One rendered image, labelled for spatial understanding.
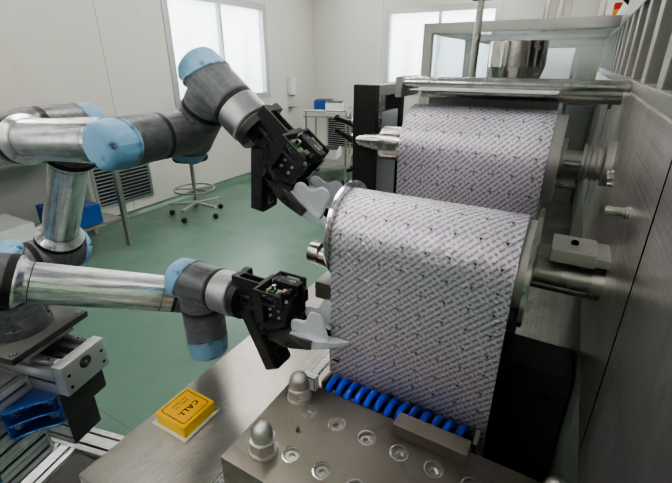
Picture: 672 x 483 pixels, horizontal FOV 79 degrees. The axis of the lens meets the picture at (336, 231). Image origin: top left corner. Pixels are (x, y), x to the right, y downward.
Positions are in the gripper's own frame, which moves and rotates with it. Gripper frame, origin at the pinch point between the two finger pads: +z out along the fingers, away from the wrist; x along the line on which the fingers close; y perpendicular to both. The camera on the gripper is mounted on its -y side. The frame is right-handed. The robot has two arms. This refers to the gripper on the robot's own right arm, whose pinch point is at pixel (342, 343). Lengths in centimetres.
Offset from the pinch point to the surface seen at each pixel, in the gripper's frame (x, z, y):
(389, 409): -3.4, 9.2, -5.4
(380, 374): -0.3, 6.4, -3.0
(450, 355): -0.2, 15.8, 4.3
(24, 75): 133, -357, 29
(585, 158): 28.6, 26.6, 25.3
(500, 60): 72, 5, 39
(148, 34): 253, -357, 64
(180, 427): -13.4, -23.2, -16.8
